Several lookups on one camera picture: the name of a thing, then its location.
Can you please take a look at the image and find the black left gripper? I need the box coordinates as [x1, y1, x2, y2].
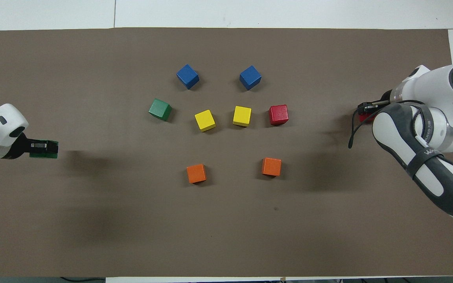
[2, 133, 59, 160]

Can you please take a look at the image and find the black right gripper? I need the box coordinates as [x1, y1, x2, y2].
[358, 90, 394, 115]

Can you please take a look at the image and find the green wooden cube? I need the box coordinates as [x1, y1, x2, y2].
[29, 140, 59, 160]
[148, 98, 173, 121]

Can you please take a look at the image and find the red wooden cube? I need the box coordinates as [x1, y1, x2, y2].
[268, 104, 289, 126]
[358, 111, 378, 124]

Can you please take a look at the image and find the brown table mat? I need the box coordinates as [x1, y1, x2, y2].
[0, 27, 453, 277]

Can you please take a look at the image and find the orange wooden cube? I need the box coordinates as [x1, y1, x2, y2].
[261, 157, 282, 177]
[186, 164, 207, 184]

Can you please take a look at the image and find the blue wooden cube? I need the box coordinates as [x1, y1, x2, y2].
[239, 65, 262, 91]
[176, 64, 200, 90]

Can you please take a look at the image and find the yellow wooden cube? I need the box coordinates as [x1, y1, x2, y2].
[232, 105, 252, 127]
[194, 109, 217, 132]

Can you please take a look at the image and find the black cable at table edge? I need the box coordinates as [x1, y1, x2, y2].
[59, 276, 106, 283]

